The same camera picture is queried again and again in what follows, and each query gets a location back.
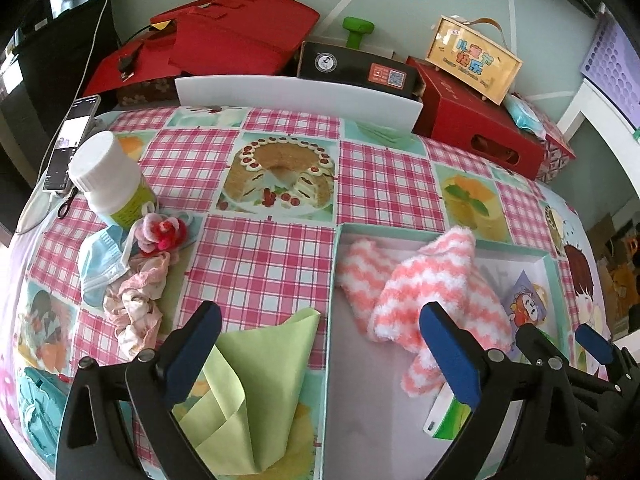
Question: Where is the green tissue pack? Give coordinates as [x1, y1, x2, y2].
[423, 384, 471, 441]

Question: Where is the white shelf unit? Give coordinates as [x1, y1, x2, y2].
[556, 79, 640, 193]

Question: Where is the red cardboard box with handle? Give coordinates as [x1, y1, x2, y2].
[407, 56, 544, 180]

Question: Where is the black cabinet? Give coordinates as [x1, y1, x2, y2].
[1, 12, 94, 170]

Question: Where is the purple perforated basket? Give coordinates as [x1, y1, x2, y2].
[580, 12, 640, 129]

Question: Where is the black box with qr code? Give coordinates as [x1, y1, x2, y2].
[296, 41, 424, 100]

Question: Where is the teal shallow cardboard tray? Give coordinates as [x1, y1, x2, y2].
[318, 240, 573, 479]

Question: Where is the blue wet wipes pack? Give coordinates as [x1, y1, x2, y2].
[503, 93, 546, 141]

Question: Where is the green dumbbell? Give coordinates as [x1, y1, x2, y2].
[342, 16, 375, 50]

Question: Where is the white charging cable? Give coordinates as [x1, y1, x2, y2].
[14, 0, 114, 236]

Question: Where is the red patterned gift box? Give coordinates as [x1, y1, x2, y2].
[525, 99, 576, 183]

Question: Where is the purple cartoon sachet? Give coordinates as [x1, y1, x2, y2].
[502, 271, 548, 353]

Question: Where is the red pink hair scrunchie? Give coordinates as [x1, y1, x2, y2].
[134, 212, 188, 257]

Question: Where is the light green cloth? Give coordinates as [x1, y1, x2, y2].
[172, 308, 323, 479]

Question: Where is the smartphone with lit screen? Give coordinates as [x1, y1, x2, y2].
[43, 94, 101, 194]

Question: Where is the wooden window gift box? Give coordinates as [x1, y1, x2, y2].
[425, 15, 523, 105]

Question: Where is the teal plastic toy case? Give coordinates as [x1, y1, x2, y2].
[18, 366, 70, 470]

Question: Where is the pink patterned cloth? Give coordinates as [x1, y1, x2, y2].
[103, 252, 171, 360]

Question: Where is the white bottle green label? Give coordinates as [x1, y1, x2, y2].
[68, 130, 157, 231]

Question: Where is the blue face mask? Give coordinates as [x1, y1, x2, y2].
[77, 224, 134, 308]

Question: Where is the black ring lanyard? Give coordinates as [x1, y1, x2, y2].
[55, 186, 80, 220]

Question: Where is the pink white zigzag towel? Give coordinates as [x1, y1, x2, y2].
[335, 226, 513, 398]

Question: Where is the white foam board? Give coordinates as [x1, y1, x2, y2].
[175, 75, 422, 131]

